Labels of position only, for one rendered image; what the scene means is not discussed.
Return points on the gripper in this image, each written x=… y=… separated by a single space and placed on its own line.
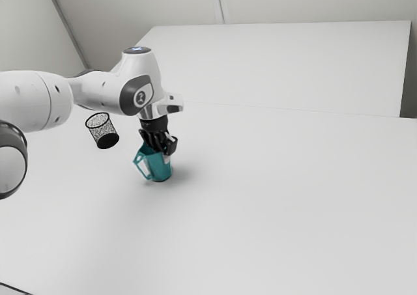
x=155 y=135

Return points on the teal faceted mug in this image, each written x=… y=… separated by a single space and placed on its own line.
x=159 y=168

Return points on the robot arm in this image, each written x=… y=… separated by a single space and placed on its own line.
x=97 y=90

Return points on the black mesh pen holder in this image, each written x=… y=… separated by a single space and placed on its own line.
x=101 y=130

